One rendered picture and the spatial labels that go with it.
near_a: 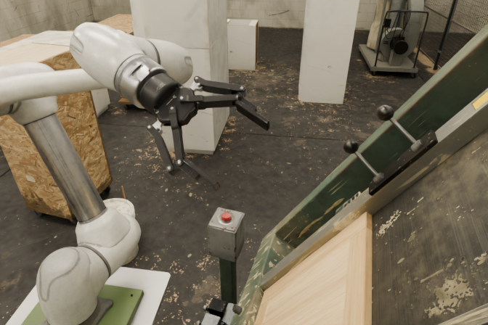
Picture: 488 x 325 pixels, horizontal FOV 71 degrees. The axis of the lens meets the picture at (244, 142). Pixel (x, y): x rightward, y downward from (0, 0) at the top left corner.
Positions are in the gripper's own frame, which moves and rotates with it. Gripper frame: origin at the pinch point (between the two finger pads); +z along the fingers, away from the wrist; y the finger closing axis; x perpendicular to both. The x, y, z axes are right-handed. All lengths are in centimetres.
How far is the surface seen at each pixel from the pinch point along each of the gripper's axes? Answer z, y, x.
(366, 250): 28.7, 5.4, 26.2
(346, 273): 28.3, -0.8, 29.5
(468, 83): 27, 55, 24
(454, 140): 29.5, 32.3, 13.8
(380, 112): 14.3, 31.7, 18.0
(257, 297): 15, -19, 68
